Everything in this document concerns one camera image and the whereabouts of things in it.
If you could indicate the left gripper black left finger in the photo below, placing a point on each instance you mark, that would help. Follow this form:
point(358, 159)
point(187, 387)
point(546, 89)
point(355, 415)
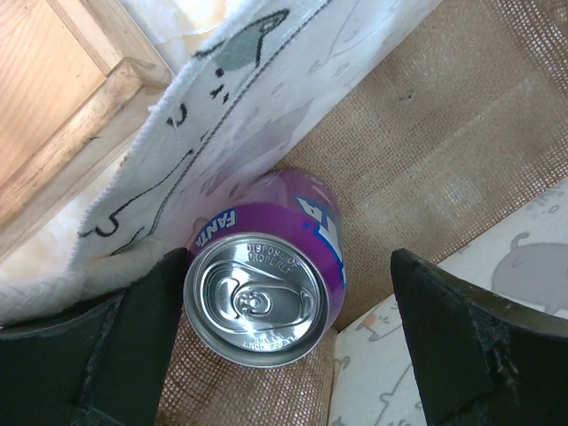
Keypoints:
point(100, 362)

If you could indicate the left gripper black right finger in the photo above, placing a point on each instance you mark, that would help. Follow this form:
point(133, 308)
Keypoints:
point(478, 358)

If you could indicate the purple can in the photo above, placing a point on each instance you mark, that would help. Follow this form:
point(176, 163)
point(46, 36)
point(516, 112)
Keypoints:
point(267, 277)

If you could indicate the canvas tote bag patterned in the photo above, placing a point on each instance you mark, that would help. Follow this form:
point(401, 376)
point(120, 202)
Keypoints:
point(439, 126)

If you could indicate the wooden clothes rack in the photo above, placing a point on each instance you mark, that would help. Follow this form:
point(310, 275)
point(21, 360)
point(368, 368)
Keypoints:
point(77, 80)

